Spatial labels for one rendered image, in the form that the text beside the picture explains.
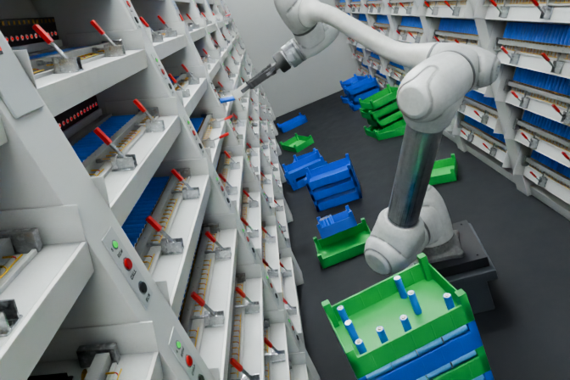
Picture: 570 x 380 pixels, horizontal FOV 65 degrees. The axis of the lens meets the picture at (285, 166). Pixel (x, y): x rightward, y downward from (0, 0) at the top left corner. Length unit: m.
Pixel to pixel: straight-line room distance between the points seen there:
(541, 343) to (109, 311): 1.40
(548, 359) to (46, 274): 1.48
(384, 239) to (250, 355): 0.59
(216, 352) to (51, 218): 0.46
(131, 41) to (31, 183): 0.71
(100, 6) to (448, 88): 0.88
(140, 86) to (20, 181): 0.70
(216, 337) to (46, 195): 0.50
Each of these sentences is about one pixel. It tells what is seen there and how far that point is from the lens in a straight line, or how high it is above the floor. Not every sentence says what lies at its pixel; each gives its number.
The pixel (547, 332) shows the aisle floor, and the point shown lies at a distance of 1.79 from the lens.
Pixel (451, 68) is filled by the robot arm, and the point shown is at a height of 0.97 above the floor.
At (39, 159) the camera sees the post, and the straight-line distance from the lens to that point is 0.61.
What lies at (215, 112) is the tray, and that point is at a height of 0.97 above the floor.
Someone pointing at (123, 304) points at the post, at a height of 1.01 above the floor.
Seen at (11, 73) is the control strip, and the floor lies 1.33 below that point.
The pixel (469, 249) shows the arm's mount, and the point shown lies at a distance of 1.77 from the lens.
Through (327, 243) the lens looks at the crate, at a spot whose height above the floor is 0.02.
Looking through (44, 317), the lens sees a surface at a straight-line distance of 0.53.
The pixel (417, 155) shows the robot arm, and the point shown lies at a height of 0.76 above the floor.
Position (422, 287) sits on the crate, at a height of 0.48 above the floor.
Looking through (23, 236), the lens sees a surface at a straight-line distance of 0.62.
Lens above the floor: 1.28
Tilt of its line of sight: 19 degrees down
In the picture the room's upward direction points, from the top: 24 degrees counter-clockwise
